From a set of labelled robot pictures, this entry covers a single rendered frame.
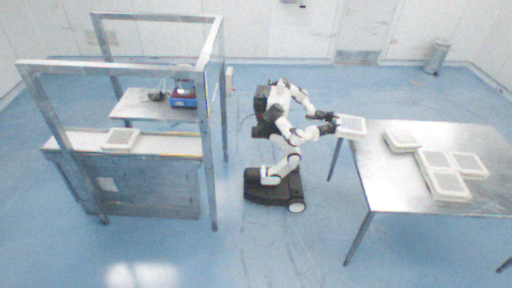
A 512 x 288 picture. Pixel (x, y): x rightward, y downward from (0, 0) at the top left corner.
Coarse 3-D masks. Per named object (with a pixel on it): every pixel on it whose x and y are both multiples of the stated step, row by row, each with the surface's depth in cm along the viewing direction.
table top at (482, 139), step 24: (384, 120) 284; (408, 120) 285; (360, 144) 256; (384, 144) 257; (432, 144) 259; (456, 144) 260; (480, 144) 261; (504, 144) 262; (360, 168) 234; (384, 168) 234; (408, 168) 235; (504, 168) 238; (384, 192) 216; (408, 192) 216; (480, 192) 218; (504, 192) 219; (456, 216) 204; (480, 216) 203; (504, 216) 202
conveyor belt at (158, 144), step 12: (72, 132) 250; (84, 132) 250; (96, 132) 251; (48, 144) 238; (72, 144) 239; (84, 144) 239; (96, 144) 240; (144, 144) 241; (156, 144) 242; (168, 144) 242; (180, 144) 243; (192, 144) 243
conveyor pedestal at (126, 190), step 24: (96, 168) 249; (120, 168) 248; (144, 168) 247; (168, 168) 244; (72, 192) 272; (96, 192) 271; (120, 192) 270; (144, 192) 268; (168, 192) 267; (192, 192) 264; (144, 216) 295; (168, 216) 293; (192, 216) 292
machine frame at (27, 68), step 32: (96, 32) 258; (32, 64) 174; (64, 64) 174; (96, 64) 175; (128, 64) 176; (224, 64) 275; (32, 96) 189; (224, 96) 297; (224, 128) 325; (224, 160) 359
